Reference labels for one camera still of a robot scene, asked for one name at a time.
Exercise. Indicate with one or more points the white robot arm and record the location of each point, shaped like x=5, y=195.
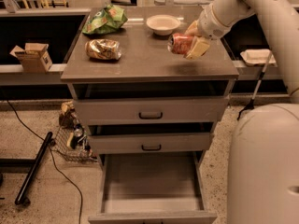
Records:
x=263, y=169

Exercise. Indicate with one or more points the top drawer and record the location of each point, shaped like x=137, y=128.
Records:
x=153, y=102

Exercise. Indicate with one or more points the wire basket with items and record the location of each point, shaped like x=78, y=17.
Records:
x=71, y=140

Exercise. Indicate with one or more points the cardboard box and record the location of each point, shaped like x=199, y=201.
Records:
x=34, y=58

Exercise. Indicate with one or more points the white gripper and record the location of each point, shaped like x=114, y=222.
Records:
x=209, y=24

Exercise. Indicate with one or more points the middle drawer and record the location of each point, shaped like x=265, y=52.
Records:
x=154, y=137

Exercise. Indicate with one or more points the bottom drawer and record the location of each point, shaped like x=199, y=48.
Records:
x=152, y=188

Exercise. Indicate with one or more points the green chip bag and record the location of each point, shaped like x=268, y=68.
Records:
x=107, y=20

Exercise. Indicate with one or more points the white takeout tray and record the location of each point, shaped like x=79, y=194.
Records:
x=253, y=57

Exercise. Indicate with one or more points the drawer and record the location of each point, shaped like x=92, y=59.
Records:
x=152, y=188
x=154, y=137
x=153, y=102

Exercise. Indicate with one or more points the grey drawer cabinet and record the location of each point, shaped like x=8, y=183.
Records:
x=145, y=58

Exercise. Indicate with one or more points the white bowl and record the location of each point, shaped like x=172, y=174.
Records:
x=163, y=24

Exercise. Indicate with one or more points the black metal leg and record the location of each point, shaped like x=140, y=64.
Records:
x=22, y=198

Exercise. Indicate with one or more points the grabber reach tool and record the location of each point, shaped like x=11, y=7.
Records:
x=250, y=104

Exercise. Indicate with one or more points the brown snack bag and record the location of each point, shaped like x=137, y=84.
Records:
x=103, y=49

